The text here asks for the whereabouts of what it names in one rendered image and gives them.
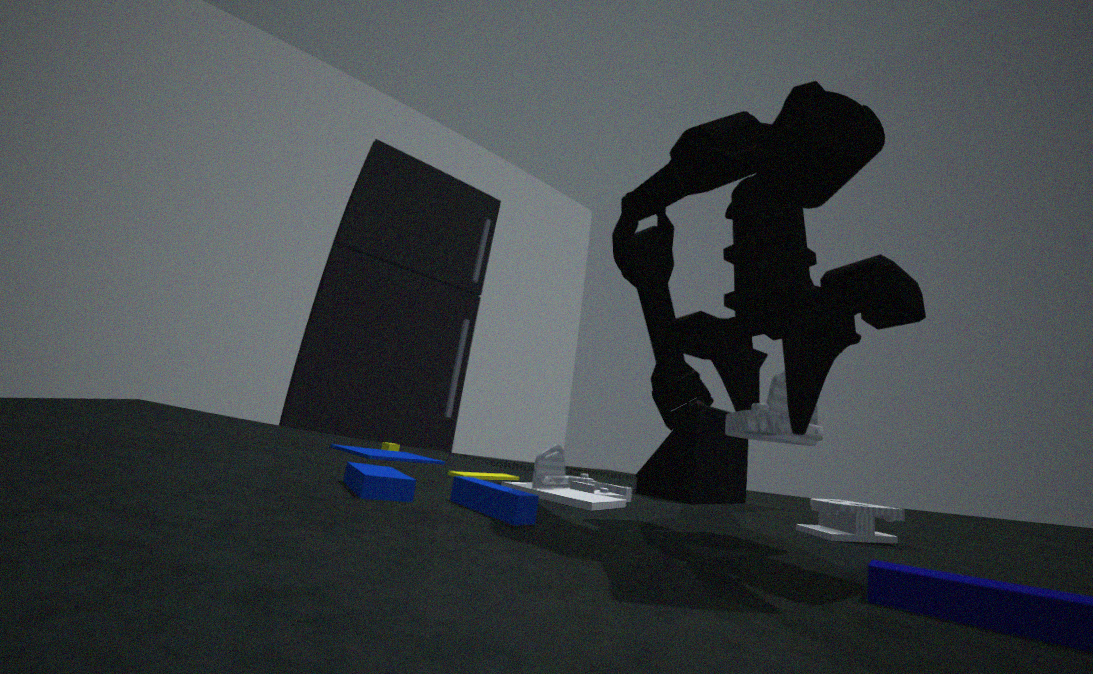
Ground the white plate with two round holes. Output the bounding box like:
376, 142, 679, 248
810, 498, 905, 523

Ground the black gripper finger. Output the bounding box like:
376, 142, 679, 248
781, 315, 861, 435
697, 338, 767, 412

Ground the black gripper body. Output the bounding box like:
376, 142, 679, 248
665, 220, 926, 360

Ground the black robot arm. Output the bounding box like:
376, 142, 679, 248
612, 81, 885, 430

